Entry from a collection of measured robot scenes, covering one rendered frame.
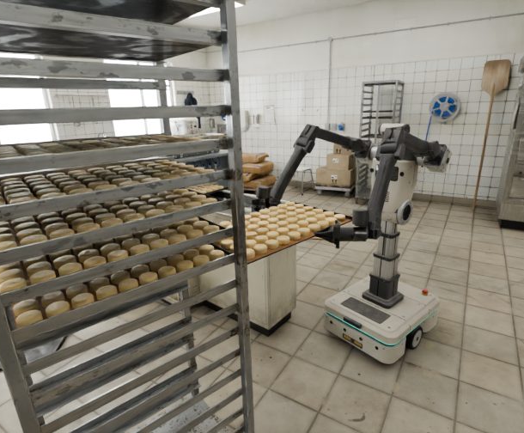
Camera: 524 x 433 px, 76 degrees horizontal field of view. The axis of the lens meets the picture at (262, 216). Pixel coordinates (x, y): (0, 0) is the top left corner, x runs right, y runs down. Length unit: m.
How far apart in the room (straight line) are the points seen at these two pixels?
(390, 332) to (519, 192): 3.17
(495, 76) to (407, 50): 1.24
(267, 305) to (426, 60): 4.62
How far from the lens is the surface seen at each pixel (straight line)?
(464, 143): 5.89
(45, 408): 1.59
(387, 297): 2.37
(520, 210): 5.04
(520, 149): 4.88
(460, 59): 5.90
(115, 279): 1.04
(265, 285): 2.20
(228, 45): 0.97
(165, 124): 1.36
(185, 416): 1.85
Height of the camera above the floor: 1.50
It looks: 18 degrees down
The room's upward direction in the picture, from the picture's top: 2 degrees counter-clockwise
